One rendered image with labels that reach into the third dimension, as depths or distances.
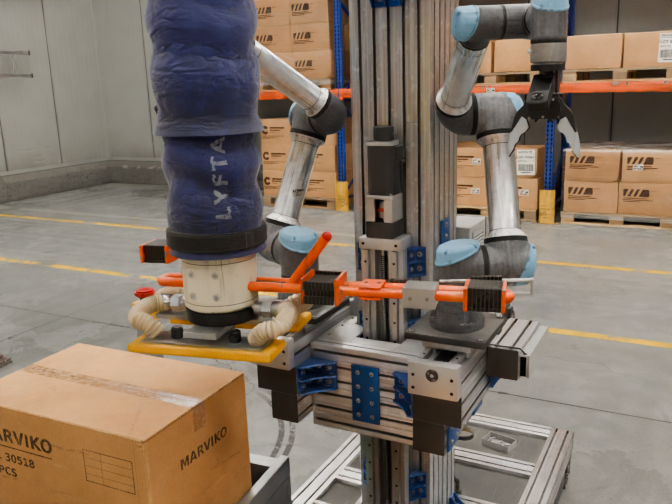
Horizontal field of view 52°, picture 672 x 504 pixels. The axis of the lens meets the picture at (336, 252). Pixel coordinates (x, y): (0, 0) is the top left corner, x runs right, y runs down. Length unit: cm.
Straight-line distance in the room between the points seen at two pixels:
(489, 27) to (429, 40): 39
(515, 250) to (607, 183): 656
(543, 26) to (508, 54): 702
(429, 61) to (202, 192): 81
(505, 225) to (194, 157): 86
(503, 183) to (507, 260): 21
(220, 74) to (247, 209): 29
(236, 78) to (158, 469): 88
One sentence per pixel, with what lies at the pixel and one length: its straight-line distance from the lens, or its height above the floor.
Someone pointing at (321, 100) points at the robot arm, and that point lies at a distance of 206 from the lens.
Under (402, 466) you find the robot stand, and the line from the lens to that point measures 229.
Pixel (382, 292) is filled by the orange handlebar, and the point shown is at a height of 126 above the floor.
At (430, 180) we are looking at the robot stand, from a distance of 203.
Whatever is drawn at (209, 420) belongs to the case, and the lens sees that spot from 182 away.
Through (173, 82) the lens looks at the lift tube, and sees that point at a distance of 148.
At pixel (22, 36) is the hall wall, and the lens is 1278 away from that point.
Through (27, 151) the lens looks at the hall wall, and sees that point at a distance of 1266.
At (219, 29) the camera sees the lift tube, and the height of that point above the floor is 181.
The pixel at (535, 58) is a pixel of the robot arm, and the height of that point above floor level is 173.
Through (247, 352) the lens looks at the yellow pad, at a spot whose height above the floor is 115.
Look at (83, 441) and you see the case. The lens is 177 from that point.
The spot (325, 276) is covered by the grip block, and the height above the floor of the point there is 127.
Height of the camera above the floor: 170
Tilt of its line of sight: 14 degrees down
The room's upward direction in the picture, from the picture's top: 2 degrees counter-clockwise
